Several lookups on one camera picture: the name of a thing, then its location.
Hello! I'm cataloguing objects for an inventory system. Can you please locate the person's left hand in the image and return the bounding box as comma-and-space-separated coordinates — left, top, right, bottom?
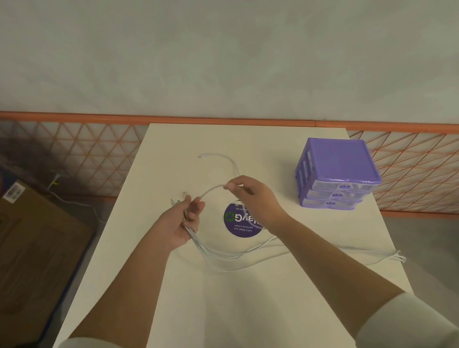
152, 194, 210, 252

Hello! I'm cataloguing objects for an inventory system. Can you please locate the person's right hand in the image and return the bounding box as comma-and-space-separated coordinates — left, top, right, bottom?
222, 171, 291, 236

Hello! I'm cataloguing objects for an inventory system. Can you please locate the bundle of white cables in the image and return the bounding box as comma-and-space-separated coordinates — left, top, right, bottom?
169, 174, 408, 282

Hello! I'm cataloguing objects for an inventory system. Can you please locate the person's left forearm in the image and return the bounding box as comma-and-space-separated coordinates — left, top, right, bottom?
59, 220, 184, 348

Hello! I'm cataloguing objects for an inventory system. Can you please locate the person's right forearm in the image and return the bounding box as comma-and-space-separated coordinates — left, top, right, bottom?
263, 205, 410, 346

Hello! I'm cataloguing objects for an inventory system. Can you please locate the round purple sticker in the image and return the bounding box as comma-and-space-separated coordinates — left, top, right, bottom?
222, 199, 266, 240

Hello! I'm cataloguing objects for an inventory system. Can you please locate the purple drawer organizer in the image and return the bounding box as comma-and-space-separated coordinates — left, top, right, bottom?
292, 132, 385, 215

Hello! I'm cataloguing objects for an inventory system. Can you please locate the orange mesh fence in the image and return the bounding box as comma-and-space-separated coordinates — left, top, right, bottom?
0, 72, 459, 255

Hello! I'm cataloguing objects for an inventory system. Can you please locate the brown cardboard box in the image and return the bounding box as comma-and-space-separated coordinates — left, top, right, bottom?
0, 182, 105, 346

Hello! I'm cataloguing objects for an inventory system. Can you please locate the white floor cable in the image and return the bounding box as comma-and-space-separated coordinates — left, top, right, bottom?
46, 169, 108, 229

